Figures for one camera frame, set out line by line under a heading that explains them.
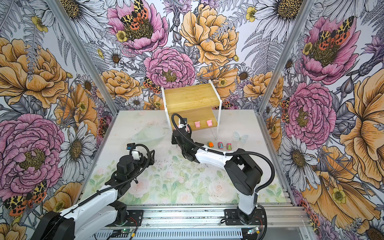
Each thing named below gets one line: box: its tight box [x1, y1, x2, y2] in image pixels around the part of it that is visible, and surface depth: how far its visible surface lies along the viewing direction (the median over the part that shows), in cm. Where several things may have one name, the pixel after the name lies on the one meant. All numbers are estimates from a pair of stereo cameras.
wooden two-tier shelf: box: [160, 79, 223, 136], surface depth 83 cm
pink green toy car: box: [226, 143, 232, 151], surface depth 101 cm
